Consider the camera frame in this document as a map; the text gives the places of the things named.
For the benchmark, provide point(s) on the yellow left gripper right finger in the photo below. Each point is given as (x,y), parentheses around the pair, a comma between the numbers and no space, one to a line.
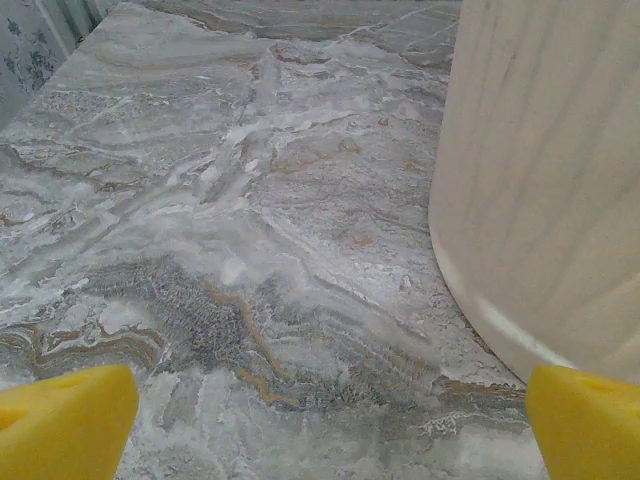
(590,430)

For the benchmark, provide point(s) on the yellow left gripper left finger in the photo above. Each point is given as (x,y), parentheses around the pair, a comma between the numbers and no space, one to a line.
(60,430)

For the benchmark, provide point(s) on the cream ribbed plastic bin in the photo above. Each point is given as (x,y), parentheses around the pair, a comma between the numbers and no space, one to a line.
(540,175)

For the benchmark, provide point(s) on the aluminium frame post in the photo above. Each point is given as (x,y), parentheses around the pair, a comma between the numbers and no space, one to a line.
(75,17)

